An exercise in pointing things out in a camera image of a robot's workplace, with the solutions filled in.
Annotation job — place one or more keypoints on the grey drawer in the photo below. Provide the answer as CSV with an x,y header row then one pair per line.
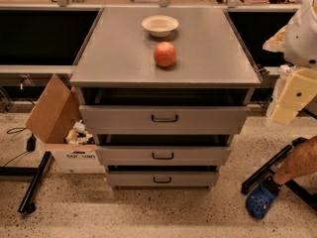
x,y
162,156
164,120
173,179

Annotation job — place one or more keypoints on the open cardboard box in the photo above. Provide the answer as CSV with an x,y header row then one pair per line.
x,y
53,120

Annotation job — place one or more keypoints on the black table leg left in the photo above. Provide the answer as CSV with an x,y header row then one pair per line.
x,y
27,206

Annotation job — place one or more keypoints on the black power adapter with cable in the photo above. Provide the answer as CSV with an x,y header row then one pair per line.
x,y
30,145

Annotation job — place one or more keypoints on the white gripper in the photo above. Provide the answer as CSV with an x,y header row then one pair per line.
x,y
302,40

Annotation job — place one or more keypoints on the grey bottom drawer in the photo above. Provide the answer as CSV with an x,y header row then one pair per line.
x,y
173,179

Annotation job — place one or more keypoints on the black table leg right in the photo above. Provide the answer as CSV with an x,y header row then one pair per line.
x,y
277,169

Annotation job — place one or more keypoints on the grey drawer cabinet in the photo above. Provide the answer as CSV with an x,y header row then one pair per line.
x,y
118,68

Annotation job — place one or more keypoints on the blue clog shoe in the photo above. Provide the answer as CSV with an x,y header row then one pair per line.
x,y
259,201

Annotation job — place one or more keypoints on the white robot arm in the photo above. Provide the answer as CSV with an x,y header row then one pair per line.
x,y
298,43

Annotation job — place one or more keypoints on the black table leg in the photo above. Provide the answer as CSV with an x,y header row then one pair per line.
x,y
27,206
277,169

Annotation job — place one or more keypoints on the person's bare leg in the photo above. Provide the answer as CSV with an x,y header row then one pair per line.
x,y
302,161

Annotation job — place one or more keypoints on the white bowl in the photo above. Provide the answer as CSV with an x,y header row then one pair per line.
x,y
160,26

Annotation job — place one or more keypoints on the red apple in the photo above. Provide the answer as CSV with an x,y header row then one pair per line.
x,y
165,54

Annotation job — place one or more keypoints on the grey top drawer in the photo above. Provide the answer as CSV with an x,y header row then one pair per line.
x,y
164,120

